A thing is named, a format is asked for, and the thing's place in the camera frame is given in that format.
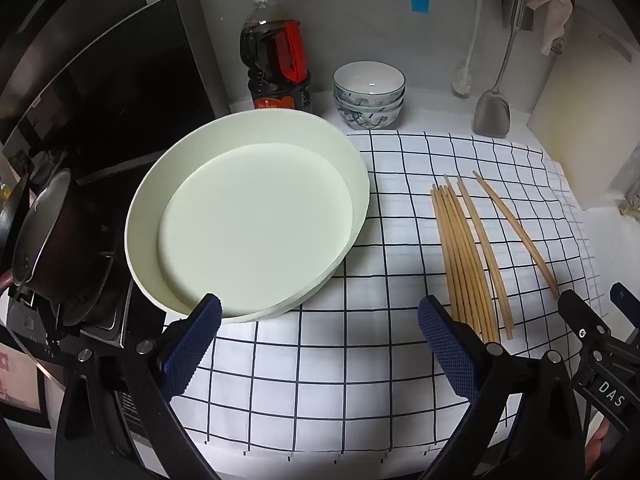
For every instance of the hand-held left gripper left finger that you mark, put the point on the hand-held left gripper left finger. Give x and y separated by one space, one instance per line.
192 345

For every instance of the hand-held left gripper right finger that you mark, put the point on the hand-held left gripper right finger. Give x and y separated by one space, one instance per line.
447 350

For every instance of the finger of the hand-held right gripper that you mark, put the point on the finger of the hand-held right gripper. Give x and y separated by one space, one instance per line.
621 293
577 307

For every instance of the bundle of wooden chopsticks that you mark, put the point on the bundle of wooden chopsticks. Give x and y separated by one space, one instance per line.
457 260

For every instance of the white round tray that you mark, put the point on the white round tray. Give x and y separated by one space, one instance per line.
250 220

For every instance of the person's right hand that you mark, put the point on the person's right hand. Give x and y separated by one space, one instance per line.
600 445

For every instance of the black gas stove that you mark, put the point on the black gas stove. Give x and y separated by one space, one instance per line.
107 310

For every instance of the checkered white cloth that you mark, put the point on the checkered white cloth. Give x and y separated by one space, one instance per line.
350 360

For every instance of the white cutting board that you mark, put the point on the white cutting board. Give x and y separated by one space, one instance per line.
585 125

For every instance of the dark pot with lid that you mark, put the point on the dark pot with lid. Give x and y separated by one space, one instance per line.
50 245

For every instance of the pink box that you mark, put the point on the pink box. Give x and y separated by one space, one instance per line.
17 380

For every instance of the metal spatula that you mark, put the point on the metal spatula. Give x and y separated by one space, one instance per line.
492 110

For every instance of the blue floral ceramic bowl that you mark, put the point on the blue floral ceramic bowl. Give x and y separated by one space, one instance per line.
370 120
369 77
370 105

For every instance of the white hanging spoon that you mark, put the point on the white hanging spoon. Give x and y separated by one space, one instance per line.
462 82

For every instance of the black range hood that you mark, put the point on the black range hood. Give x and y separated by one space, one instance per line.
125 60

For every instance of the dark soy sauce bottle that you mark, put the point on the dark soy sauce bottle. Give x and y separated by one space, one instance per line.
265 60

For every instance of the blue wall sticker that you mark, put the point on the blue wall sticker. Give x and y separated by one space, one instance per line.
420 1

